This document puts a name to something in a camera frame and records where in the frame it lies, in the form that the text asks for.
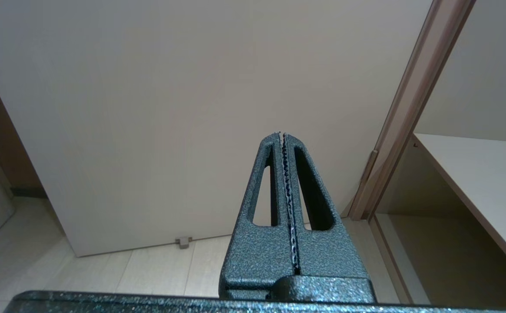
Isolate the white shelf board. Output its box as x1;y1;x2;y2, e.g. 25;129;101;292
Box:
413;133;506;284

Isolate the white door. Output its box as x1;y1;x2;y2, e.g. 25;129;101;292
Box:
0;0;434;258

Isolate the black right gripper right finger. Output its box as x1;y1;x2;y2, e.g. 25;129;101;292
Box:
282;132;370;280

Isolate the brown door frame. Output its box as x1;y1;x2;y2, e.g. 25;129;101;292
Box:
347;0;477;221

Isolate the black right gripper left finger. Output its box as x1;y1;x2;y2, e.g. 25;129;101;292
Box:
219;132;299;301

